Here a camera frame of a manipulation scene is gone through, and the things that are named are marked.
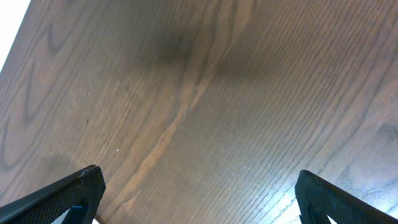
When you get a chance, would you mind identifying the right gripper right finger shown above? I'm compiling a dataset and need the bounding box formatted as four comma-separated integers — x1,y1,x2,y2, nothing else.
295,170,397,224

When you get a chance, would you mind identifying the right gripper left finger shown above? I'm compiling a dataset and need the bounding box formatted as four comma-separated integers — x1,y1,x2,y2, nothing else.
1,165,106,224

